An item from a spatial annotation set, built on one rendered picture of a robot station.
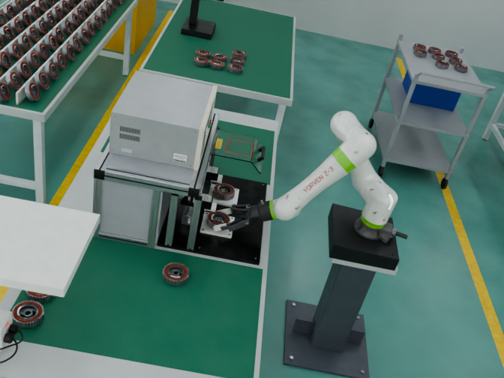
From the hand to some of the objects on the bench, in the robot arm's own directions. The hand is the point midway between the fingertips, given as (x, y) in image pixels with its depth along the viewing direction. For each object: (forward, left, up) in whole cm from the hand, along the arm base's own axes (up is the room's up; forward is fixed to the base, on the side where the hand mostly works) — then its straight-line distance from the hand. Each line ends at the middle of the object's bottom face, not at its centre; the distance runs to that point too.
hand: (219, 220), depth 274 cm
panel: (+28, -6, -5) cm, 29 cm away
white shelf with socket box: (+40, +89, -7) cm, 98 cm away
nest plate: (+5, -24, -4) cm, 24 cm away
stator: (+5, -24, -3) cm, 24 cm away
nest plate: (0, 0, -4) cm, 4 cm away
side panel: (+35, +29, -7) cm, 46 cm away
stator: (0, 0, -2) cm, 2 cm away
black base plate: (+4, -11, -6) cm, 13 cm away
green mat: (+11, +56, -6) cm, 58 cm away
